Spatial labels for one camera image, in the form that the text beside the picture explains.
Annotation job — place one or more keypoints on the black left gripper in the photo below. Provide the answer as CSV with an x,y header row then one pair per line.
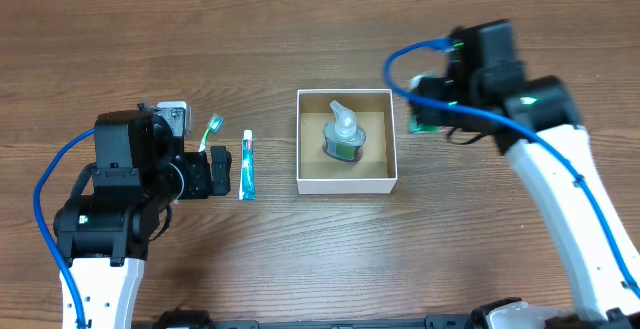
x,y
196,162

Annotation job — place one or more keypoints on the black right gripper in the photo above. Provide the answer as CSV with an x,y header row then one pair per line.
x,y
430,114

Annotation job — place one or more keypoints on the blue toothpaste tube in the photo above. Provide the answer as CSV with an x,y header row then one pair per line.
x,y
247,189

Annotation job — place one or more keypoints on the green white packet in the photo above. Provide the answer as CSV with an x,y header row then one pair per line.
x,y
417,128

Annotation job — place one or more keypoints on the clear pump bottle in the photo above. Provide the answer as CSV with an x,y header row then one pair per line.
x,y
344,137

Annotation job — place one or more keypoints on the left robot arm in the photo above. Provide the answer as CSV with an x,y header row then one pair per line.
x,y
121,202

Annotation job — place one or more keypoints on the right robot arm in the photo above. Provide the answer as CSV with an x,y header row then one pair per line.
x,y
537,128

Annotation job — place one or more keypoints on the green white toothbrush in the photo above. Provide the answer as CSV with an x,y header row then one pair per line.
x,y
213,126

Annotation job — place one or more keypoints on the white cardboard box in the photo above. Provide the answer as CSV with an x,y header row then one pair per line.
x,y
318,173

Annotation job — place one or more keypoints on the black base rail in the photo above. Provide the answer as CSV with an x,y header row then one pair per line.
x,y
350,323

